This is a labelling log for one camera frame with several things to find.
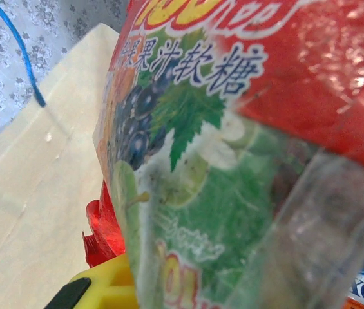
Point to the red gummy candy bag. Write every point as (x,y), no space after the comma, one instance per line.
(201,161)

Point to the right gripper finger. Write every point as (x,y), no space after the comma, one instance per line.
(111,283)

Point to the blue checkered paper bag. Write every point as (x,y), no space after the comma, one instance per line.
(40,193)

